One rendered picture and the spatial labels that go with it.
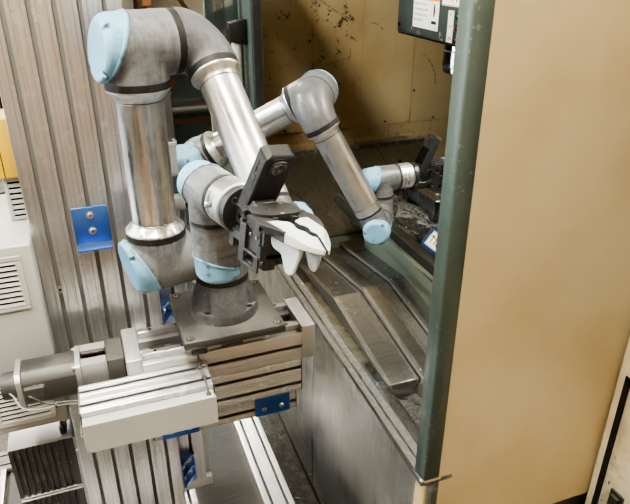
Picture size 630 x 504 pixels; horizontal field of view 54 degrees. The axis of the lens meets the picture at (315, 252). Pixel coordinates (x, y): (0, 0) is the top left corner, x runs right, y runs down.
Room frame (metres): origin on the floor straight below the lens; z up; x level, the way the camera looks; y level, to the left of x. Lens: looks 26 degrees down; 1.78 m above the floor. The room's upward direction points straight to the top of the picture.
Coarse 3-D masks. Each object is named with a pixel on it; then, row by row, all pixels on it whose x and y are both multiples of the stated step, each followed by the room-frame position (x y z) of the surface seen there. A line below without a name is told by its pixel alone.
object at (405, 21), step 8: (400, 0) 2.17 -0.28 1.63; (408, 0) 2.11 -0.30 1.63; (440, 0) 1.93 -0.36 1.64; (400, 8) 2.16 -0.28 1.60; (408, 8) 2.11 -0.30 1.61; (440, 8) 1.93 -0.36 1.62; (448, 8) 1.89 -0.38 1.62; (456, 8) 1.85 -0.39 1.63; (400, 16) 2.16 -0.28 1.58; (408, 16) 2.11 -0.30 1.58; (440, 16) 1.92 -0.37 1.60; (400, 24) 2.16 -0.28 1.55; (408, 24) 2.11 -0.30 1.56; (440, 24) 1.92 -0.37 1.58; (400, 32) 2.17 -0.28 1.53; (408, 32) 2.10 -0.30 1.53; (416, 32) 2.05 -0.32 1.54; (424, 32) 2.00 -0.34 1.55; (432, 32) 1.96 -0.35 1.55; (440, 32) 1.92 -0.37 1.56; (432, 40) 1.97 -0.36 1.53; (440, 40) 1.91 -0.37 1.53
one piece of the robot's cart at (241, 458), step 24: (216, 432) 1.72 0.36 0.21; (240, 432) 1.70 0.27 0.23; (264, 432) 1.70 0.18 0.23; (0, 456) 1.59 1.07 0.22; (216, 456) 1.60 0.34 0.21; (240, 456) 1.60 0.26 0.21; (264, 456) 1.58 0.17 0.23; (0, 480) 1.48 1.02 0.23; (216, 480) 1.50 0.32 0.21; (240, 480) 1.50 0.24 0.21; (264, 480) 1.48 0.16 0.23
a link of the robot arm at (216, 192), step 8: (224, 176) 0.88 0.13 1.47; (232, 176) 0.88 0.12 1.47; (216, 184) 0.86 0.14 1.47; (224, 184) 0.85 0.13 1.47; (232, 184) 0.84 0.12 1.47; (240, 184) 0.85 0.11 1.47; (208, 192) 0.86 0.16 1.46; (216, 192) 0.84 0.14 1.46; (224, 192) 0.83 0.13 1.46; (208, 200) 0.85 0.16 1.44; (216, 200) 0.83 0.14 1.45; (208, 208) 0.85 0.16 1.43; (216, 208) 0.83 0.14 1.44; (216, 216) 0.83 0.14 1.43
